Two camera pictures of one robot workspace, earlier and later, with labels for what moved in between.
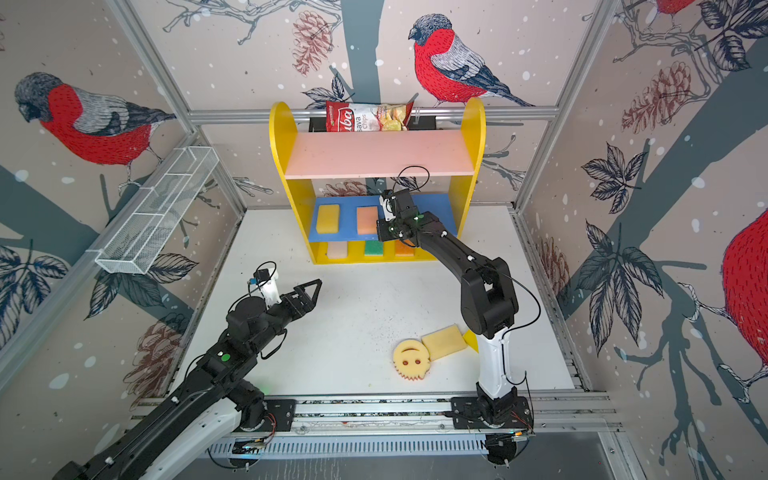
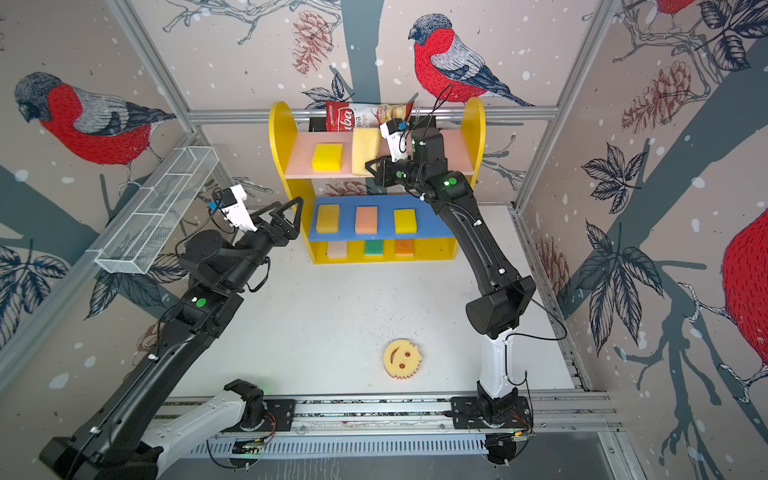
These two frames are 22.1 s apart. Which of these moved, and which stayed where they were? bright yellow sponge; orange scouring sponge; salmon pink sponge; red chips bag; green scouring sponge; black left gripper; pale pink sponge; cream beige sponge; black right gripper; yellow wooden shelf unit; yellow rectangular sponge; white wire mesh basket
Moved: cream beige sponge; black left gripper; bright yellow sponge; black right gripper
Stayed: salmon pink sponge; yellow wooden shelf unit; white wire mesh basket; green scouring sponge; pale pink sponge; orange scouring sponge; red chips bag; yellow rectangular sponge
